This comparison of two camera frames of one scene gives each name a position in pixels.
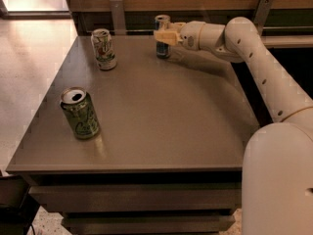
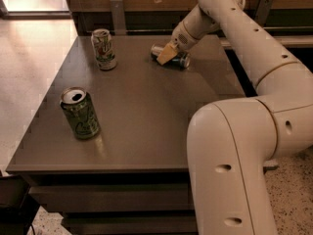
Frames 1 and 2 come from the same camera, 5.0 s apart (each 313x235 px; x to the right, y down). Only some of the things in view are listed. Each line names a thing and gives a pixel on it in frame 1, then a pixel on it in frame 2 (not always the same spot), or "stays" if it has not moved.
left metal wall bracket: (118, 17) stays
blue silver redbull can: (162, 49) to (181, 60)
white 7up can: (102, 43) stays
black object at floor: (18, 207) stays
